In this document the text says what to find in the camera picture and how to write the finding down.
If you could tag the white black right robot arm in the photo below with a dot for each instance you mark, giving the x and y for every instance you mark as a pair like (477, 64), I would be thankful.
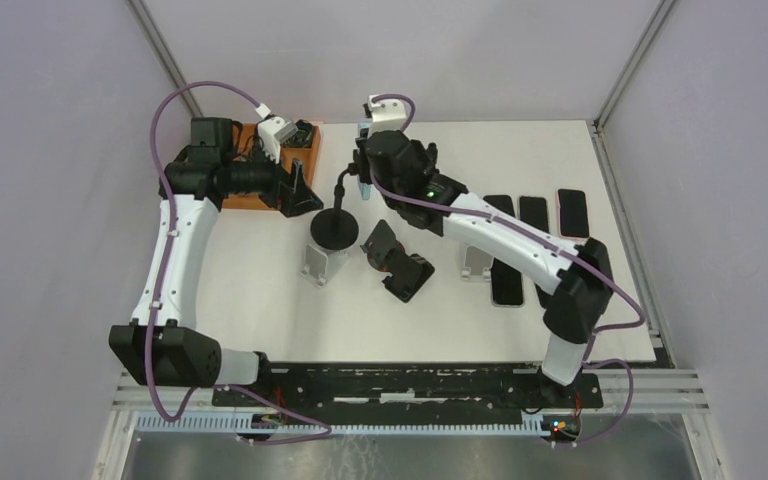
(577, 278)

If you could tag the round wooden base stand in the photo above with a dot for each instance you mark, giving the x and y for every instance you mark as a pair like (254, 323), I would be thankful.
(381, 242)

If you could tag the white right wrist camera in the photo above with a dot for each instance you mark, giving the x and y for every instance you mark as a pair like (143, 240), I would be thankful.
(387, 114)

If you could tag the silver metal phone stand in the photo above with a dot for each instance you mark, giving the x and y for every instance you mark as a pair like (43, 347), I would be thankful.
(475, 264)

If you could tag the silver edge smartphone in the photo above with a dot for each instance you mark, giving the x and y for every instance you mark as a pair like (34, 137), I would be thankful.
(506, 286)

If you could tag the black folding phone stand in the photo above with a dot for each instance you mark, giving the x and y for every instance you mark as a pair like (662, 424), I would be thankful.
(406, 274)

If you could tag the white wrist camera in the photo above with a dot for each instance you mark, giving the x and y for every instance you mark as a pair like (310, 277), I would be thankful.
(273, 131)
(387, 114)

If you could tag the silver stand left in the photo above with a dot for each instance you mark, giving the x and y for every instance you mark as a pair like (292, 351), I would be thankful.
(320, 265)

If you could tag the blue case smartphone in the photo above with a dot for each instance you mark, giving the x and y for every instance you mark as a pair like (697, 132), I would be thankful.
(360, 161)

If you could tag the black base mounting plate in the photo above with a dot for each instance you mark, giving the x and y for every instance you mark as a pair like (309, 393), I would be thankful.
(421, 393)

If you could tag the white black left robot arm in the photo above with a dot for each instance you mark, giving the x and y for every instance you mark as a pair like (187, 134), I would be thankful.
(161, 344)

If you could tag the black round clamp stand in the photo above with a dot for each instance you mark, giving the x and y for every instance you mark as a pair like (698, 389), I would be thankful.
(334, 228)

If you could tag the orange wooden organizer tray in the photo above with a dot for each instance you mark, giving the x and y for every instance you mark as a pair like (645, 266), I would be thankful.
(304, 156)

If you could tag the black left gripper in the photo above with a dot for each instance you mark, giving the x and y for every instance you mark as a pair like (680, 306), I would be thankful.
(289, 192)

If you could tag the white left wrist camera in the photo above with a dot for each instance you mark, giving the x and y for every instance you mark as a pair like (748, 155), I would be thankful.
(273, 131)

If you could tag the white slotted cable duct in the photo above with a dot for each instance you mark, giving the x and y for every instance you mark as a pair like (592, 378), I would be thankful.
(257, 423)

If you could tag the pink case smartphone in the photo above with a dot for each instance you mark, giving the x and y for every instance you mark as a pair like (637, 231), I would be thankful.
(573, 214)

